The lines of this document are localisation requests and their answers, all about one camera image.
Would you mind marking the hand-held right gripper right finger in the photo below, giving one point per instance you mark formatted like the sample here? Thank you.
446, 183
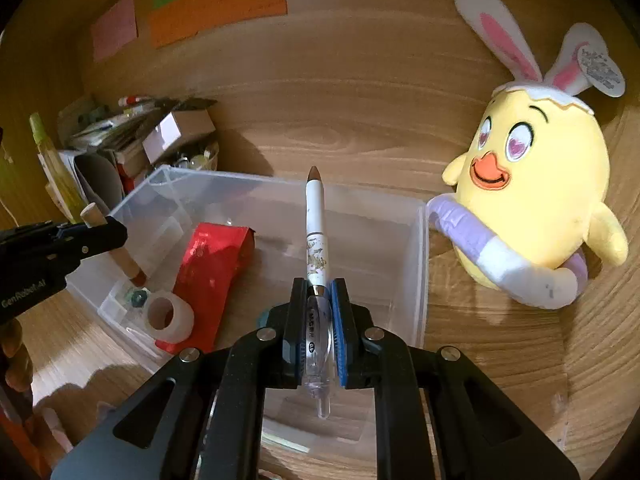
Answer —
339, 340

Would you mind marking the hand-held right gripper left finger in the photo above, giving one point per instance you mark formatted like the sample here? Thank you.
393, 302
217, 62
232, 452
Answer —
295, 330

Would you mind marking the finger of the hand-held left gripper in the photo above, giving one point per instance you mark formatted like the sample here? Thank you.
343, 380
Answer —
90, 240

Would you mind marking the wooden pencil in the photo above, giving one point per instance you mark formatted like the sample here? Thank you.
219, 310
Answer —
125, 260

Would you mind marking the clear plastic storage bin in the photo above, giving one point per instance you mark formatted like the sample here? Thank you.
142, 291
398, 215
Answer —
370, 260

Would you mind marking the white pen with bronze tip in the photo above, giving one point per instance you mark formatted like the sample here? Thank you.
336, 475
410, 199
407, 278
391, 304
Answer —
316, 240

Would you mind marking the red foil packet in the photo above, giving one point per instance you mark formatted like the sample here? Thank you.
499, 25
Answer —
210, 270

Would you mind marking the white tape roll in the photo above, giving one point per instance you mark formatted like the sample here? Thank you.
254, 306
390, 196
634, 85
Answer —
175, 325

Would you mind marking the person's left hand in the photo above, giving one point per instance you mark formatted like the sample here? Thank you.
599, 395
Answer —
15, 355

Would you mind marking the white folded paper booklet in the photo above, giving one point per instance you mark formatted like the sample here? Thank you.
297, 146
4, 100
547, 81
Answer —
95, 175

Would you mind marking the yellow-green spray bottle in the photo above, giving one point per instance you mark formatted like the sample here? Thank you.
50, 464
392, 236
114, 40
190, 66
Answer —
55, 170

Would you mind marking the stack of books and papers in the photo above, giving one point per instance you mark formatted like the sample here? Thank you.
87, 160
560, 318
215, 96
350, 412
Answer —
115, 130

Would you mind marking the small white cardboard box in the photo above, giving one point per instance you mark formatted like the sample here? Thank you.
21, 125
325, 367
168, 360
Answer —
170, 132

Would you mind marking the red and white marker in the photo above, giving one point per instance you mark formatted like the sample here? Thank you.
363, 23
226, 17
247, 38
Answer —
134, 100

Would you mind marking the red clothing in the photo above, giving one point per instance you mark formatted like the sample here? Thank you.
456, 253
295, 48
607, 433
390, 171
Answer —
20, 440

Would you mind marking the pink paper note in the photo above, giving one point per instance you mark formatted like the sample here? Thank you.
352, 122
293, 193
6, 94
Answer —
115, 27

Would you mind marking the yellow chick plush toy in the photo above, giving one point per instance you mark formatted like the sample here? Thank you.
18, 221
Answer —
540, 185

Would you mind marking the orange paper note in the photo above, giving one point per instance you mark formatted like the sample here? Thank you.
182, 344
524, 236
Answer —
220, 7

